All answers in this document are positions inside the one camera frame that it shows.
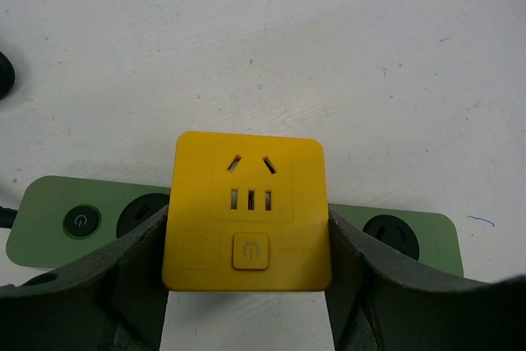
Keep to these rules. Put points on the yellow cube adapter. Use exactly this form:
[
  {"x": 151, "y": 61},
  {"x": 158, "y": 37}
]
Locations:
[{"x": 247, "y": 214}]

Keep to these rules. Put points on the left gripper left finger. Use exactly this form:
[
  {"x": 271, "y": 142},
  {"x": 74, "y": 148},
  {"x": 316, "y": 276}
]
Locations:
[{"x": 110, "y": 299}]

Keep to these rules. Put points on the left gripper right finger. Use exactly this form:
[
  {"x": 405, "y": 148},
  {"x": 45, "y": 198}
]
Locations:
[{"x": 398, "y": 284}]

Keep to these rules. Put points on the green power strip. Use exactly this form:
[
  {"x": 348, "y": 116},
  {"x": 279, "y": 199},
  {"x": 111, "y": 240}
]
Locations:
[{"x": 62, "y": 219}]

